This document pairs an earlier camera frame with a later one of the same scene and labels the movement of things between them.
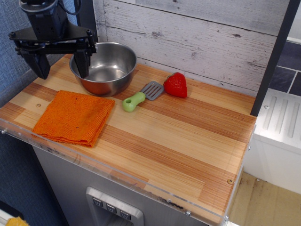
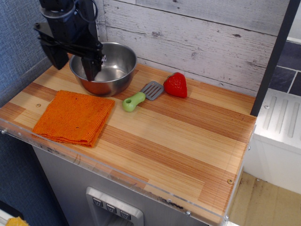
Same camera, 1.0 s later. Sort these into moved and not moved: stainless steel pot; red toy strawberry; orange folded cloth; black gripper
Moved: black gripper
Not moved: orange folded cloth; stainless steel pot; red toy strawberry
